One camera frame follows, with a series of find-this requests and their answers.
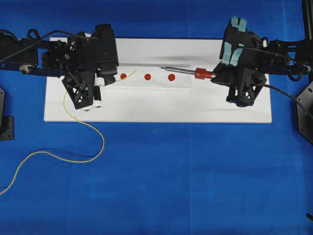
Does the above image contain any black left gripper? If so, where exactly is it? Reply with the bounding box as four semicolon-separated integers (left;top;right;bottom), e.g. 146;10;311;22
41;32;105;110

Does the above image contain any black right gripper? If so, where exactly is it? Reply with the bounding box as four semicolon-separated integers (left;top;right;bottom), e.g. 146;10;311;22
211;30;269;107

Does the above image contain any yellow solder wire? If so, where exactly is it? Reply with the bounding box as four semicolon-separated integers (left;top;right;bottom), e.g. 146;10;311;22
0;69;137;196

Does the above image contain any orange handled soldering iron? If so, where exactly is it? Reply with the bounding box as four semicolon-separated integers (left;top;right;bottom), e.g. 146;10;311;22
161;67;217;80

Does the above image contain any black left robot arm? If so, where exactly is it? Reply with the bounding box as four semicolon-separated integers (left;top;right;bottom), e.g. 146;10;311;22
0;24;119;110

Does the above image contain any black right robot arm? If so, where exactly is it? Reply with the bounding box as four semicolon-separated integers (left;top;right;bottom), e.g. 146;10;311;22
211;18;313;107

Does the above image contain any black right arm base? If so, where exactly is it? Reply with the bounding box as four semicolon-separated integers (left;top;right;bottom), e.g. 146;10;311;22
296;0;313;143

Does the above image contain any large white base board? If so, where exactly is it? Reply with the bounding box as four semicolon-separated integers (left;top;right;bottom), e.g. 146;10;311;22
44;38;272;123

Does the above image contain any small white marked plate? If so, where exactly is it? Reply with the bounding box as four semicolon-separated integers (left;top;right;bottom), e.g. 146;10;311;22
103;64;192;90

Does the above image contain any blue table cloth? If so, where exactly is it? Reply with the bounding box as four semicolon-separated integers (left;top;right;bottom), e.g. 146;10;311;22
0;0;313;235

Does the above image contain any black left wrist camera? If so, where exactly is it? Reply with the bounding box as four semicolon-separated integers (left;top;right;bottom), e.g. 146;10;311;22
92;24;119;86

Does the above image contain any taped right wrist camera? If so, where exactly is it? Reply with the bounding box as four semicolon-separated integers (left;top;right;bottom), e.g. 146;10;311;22
220;17;247;66

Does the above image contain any black soldering iron cord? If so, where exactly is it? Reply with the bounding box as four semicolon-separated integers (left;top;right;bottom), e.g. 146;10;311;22
263;83;313;122

